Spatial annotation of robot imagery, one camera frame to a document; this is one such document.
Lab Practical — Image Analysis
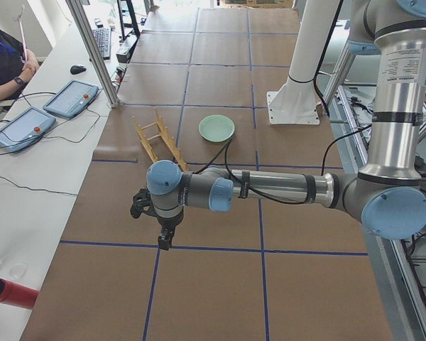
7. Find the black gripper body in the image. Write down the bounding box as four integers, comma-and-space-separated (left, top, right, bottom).
158, 212, 182, 239

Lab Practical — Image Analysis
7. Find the mint green plate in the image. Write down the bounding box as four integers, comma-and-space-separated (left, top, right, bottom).
198, 114, 235, 143

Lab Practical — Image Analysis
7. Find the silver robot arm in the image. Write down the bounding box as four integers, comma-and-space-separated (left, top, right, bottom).
131, 1, 426, 250

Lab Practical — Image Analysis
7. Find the wooden dish rack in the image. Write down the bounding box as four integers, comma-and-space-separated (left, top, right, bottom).
133, 108, 189, 171

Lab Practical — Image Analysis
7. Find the clear plastic lid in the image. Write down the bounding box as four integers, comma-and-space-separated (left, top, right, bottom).
9, 262, 28, 281

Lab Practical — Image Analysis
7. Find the far blue teach pendant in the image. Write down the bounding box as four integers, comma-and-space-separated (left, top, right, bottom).
43, 80, 99, 118

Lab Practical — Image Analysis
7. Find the blue teach pendant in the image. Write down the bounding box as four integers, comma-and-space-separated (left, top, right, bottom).
0, 107, 56, 153
43, 80, 99, 118

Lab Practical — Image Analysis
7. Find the red cylinder bottle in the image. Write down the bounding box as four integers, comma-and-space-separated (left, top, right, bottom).
0, 278, 39, 310

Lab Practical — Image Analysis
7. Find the near blue teach pendant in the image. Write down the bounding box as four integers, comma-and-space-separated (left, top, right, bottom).
0, 107, 56, 153

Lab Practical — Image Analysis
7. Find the black computer mouse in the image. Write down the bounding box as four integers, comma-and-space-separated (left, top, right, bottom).
70, 65, 86, 75

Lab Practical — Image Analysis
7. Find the black keyboard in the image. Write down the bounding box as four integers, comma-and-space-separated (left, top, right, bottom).
92, 27, 111, 60

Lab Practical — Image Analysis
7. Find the seated person in black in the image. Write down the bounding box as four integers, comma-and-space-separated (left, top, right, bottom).
0, 29, 40, 102

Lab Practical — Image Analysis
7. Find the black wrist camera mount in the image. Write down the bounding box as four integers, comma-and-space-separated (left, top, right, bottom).
130, 188, 157, 219

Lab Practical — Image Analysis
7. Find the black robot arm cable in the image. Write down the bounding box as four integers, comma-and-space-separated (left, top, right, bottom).
197, 122, 373, 205

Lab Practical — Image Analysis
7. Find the white pedestal column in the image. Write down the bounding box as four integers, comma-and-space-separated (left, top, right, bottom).
267, 0, 342, 125

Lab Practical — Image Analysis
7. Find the aluminium frame post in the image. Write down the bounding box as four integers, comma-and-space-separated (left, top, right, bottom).
65, 0, 120, 108

